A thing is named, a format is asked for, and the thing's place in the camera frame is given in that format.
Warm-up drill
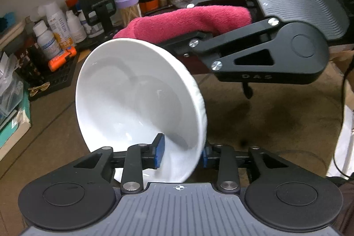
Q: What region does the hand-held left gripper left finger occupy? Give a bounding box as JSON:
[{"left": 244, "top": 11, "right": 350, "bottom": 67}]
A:
[{"left": 73, "top": 133, "right": 166, "bottom": 194}]

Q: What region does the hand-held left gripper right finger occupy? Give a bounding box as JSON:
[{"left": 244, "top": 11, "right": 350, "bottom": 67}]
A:
[{"left": 202, "top": 143, "right": 294, "bottom": 194}]

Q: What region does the red terry cloth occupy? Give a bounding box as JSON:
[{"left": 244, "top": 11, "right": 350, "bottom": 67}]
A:
[{"left": 112, "top": 5, "right": 253, "bottom": 46}]

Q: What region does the white ribbed bowl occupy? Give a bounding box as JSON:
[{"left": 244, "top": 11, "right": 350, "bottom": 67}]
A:
[{"left": 75, "top": 37, "right": 208, "bottom": 184}]

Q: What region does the amber jar black lid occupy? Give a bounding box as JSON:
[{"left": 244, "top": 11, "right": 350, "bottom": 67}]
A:
[{"left": 137, "top": 0, "right": 159, "bottom": 15}]

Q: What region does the purple lid toothpick jar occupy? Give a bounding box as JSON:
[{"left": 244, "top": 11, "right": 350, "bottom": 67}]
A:
[{"left": 114, "top": 0, "right": 142, "bottom": 28}]

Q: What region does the black plastic tray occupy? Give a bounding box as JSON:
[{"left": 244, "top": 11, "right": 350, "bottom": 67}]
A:
[{"left": 29, "top": 42, "right": 92, "bottom": 102}]

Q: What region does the orange utility knife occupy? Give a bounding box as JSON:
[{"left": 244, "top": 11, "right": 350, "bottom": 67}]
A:
[{"left": 48, "top": 46, "right": 78, "bottom": 72}]

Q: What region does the gold hair clip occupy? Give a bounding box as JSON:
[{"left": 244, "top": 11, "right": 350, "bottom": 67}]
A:
[{"left": 29, "top": 82, "right": 51, "bottom": 95}]

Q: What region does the teal white book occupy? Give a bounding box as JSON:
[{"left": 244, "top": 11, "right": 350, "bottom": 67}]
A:
[{"left": 0, "top": 89, "right": 32, "bottom": 160}]

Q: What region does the plain white bottle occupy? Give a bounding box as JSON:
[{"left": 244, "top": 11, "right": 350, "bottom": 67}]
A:
[{"left": 65, "top": 10, "right": 87, "bottom": 43}]

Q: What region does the orange cap bottle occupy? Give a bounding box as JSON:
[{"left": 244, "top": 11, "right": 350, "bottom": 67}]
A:
[{"left": 65, "top": 0, "right": 79, "bottom": 12}]

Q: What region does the dark patterned box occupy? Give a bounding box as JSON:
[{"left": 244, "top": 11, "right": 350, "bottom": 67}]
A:
[{"left": 14, "top": 42, "right": 47, "bottom": 90}]

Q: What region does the white bottle blue label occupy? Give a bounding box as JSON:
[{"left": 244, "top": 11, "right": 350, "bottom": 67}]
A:
[{"left": 32, "top": 20, "right": 64, "bottom": 61}]

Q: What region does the white Lutein bottle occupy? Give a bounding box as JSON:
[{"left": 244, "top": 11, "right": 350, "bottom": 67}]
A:
[{"left": 44, "top": 2, "right": 75, "bottom": 50}]

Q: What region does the clear plastic box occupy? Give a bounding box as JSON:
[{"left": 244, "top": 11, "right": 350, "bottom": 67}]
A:
[{"left": 0, "top": 51, "right": 25, "bottom": 118}]

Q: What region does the black bristle brush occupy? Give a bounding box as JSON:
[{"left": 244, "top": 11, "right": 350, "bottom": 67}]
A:
[{"left": 0, "top": 12, "right": 16, "bottom": 29}]

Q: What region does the black cable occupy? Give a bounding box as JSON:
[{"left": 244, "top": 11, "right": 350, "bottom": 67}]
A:
[{"left": 332, "top": 67, "right": 354, "bottom": 179}]

